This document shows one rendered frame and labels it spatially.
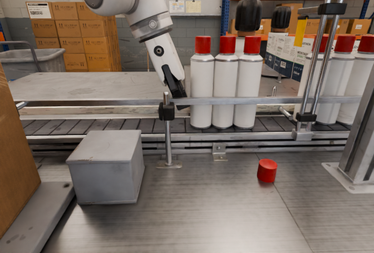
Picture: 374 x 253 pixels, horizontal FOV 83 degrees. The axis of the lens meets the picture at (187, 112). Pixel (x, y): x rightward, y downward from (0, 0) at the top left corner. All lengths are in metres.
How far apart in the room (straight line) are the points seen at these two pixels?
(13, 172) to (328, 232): 0.46
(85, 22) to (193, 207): 3.65
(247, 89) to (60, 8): 3.71
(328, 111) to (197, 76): 0.33
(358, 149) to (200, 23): 4.63
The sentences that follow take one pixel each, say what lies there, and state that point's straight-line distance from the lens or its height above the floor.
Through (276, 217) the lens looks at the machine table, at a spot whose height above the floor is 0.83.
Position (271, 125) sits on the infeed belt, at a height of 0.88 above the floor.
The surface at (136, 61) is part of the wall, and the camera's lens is 5.22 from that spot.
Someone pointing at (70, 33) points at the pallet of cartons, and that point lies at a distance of 3.98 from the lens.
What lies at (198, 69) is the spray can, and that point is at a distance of 0.45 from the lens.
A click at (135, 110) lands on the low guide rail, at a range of 0.56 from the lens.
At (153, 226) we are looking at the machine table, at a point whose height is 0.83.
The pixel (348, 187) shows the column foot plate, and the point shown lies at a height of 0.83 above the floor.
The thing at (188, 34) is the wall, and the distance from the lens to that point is 4.97.
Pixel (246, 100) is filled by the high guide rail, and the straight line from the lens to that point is 0.47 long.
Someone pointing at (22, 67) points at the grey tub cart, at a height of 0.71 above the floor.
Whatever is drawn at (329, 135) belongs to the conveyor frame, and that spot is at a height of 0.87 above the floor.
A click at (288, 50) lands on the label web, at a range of 0.92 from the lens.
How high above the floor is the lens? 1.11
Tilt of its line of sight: 23 degrees down
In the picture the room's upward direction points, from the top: straight up
